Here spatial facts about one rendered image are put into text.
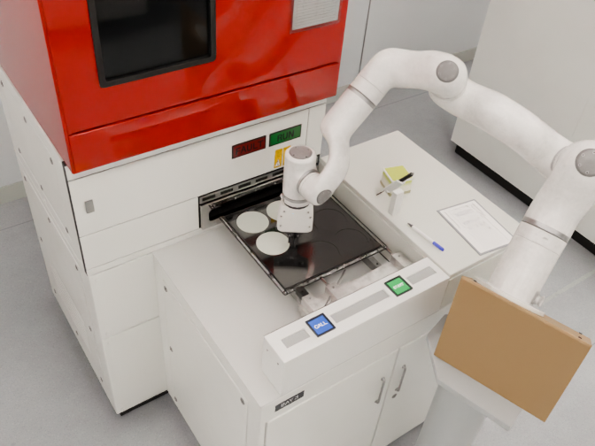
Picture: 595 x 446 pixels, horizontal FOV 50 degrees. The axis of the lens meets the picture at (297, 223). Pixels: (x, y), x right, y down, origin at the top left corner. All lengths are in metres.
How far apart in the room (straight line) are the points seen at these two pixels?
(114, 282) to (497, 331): 1.11
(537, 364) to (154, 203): 1.10
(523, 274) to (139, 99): 1.02
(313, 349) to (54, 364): 1.47
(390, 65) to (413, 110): 2.68
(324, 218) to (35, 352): 1.41
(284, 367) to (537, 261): 0.66
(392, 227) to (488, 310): 0.47
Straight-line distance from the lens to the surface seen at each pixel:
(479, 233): 1.98
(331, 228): 1.98
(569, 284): 3.43
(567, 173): 1.61
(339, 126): 1.69
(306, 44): 1.81
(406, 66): 1.69
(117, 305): 2.10
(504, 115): 1.67
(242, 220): 1.98
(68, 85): 1.53
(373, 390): 2.02
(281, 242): 1.92
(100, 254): 1.93
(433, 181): 2.14
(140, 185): 1.83
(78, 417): 2.67
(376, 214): 1.99
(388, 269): 1.92
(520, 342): 1.64
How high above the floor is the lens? 2.23
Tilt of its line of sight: 42 degrees down
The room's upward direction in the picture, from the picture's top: 6 degrees clockwise
